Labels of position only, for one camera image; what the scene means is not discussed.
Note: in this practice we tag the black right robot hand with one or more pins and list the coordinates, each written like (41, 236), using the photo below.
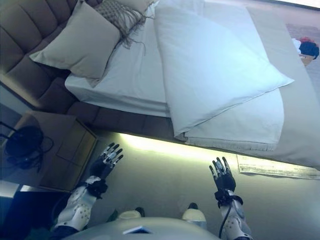
(225, 175)

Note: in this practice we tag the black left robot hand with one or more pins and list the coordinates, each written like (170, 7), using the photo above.
(101, 166)

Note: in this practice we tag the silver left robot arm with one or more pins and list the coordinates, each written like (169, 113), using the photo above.
(77, 206)

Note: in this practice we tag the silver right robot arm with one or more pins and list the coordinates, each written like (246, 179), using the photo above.
(233, 215)

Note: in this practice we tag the white fitted bed sheet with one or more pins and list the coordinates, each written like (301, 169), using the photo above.
(130, 75)

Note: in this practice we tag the beige bed runner blanket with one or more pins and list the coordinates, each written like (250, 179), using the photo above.
(295, 105)

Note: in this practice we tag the wooden bedside table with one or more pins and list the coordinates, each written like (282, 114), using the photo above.
(57, 152)

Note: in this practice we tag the white right robot leg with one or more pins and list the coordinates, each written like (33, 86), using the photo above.
(193, 213)

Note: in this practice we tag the white robot leg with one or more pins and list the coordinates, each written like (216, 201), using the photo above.
(131, 212)
(193, 213)

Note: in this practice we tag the paper sheet on floor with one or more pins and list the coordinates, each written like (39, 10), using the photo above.
(275, 168)

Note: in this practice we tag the white left robot leg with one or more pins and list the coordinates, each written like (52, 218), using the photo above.
(131, 212)

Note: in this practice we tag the grey robot torso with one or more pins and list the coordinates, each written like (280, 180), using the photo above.
(140, 228)

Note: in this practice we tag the white folded duvet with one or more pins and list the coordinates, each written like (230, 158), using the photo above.
(215, 75)

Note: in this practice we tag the beige square pillow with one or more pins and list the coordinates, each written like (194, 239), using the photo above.
(80, 45)

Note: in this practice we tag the brown padded headboard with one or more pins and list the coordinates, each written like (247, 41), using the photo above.
(22, 42)

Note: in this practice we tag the woven fringed throw pillow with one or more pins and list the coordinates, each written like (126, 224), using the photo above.
(122, 17)

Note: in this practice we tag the dark blue red object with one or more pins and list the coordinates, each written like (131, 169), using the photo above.
(308, 48)

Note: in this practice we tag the brown upholstered bed frame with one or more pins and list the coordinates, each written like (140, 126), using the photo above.
(112, 120)

